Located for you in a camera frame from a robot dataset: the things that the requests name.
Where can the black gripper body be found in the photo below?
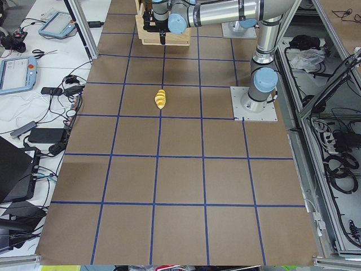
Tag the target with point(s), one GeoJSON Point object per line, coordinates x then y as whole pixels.
{"type": "Point", "coordinates": [161, 26]}

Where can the wooden drawer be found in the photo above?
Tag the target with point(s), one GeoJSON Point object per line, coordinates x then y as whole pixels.
{"type": "Point", "coordinates": [160, 10]}

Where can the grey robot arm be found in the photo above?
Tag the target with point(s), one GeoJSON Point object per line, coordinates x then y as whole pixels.
{"type": "Point", "coordinates": [271, 18]}

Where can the light wooden drawer cabinet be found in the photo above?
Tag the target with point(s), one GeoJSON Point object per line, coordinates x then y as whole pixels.
{"type": "Point", "coordinates": [169, 36]}

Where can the yellow toy bread roll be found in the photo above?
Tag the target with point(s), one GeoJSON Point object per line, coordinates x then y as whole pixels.
{"type": "Point", "coordinates": [160, 99]}

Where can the teach pendant far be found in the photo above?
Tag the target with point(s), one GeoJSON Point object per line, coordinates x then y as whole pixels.
{"type": "Point", "coordinates": [59, 26]}

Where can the teach pendant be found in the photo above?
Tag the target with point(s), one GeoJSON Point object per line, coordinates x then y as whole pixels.
{"type": "Point", "coordinates": [18, 74]}
{"type": "Point", "coordinates": [59, 26]}

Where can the scissors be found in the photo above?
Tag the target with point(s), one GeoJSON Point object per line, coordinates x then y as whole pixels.
{"type": "Point", "coordinates": [37, 53]}

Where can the teach pendant near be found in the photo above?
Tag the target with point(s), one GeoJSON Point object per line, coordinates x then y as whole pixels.
{"type": "Point", "coordinates": [18, 74]}

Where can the black power adapter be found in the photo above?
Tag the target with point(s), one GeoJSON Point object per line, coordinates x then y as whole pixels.
{"type": "Point", "coordinates": [46, 135]}

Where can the crumpled white cloth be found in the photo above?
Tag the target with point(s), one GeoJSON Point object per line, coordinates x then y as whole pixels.
{"type": "Point", "coordinates": [308, 60]}

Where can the black laptop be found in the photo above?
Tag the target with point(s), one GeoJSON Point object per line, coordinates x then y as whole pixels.
{"type": "Point", "coordinates": [18, 169]}

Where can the aluminium frame post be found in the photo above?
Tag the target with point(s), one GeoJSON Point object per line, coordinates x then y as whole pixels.
{"type": "Point", "coordinates": [77, 14]}

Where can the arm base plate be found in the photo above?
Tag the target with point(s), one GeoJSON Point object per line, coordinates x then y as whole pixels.
{"type": "Point", "coordinates": [246, 109]}
{"type": "Point", "coordinates": [240, 29]}

